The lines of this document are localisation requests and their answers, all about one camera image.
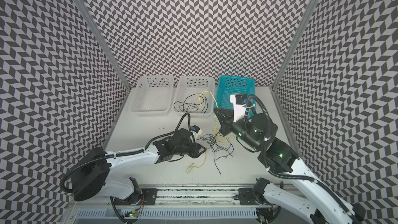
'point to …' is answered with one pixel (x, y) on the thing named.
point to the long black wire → (195, 94)
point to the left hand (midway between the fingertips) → (204, 148)
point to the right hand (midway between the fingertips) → (216, 109)
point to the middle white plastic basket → (194, 95)
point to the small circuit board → (133, 215)
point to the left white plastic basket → (153, 95)
